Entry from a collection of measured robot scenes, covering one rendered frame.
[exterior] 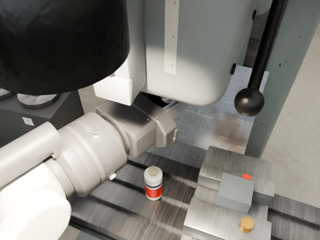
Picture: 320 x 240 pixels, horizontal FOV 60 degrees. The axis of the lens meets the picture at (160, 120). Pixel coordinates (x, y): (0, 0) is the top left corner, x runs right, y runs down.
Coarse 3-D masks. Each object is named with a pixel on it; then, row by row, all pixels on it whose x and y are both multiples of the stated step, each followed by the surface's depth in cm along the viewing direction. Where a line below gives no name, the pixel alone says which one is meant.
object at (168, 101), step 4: (148, 96) 41; (152, 100) 41; (156, 100) 40; (160, 100) 40; (164, 100) 40; (168, 100) 40; (172, 100) 41; (160, 104) 41; (164, 104) 41; (168, 104) 41
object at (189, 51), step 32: (160, 0) 23; (192, 0) 22; (224, 0) 21; (256, 0) 35; (160, 32) 25; (192, 32) 23; (224, 32) 23; (160, 64) 27; (192, 64) 26; (224, 64) 26; (160, 96) 31; (192, 96) 28
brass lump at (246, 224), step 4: (244, 220) 48; (248, 220) 48; (252, 220) 48; (240, 224) 48; (244, 224) 48; (248, 224) 48; (252, 224) 48; (240, 228) 49; (244, 228) 48; (248, 228) 47; (244, 232) 48; (248, 232) 48
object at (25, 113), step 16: (0, 96) 61; (16, 96) 62; (32, 96) 60; (48, 96) 60; (64, 96) 62; (0, 112) 60; (16, 112) 59; (32, 112) 59; (48, 112) 59; (64, 112) 62; (80, 112) 70; (0, 128) 65; (16, 128) 63; (32, 128) 62; (0, 144) 71
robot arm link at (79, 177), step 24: (24, 144) 28; (48, 144) 29; (72, 144) 32; (0, 168) 27; (24, 168) 28; (48, 168) 31; (72, 168) 31; (96, 168) 32; (0, 192) 29; (24, 192) 28; (72, 192) 33; (0, 216) 28
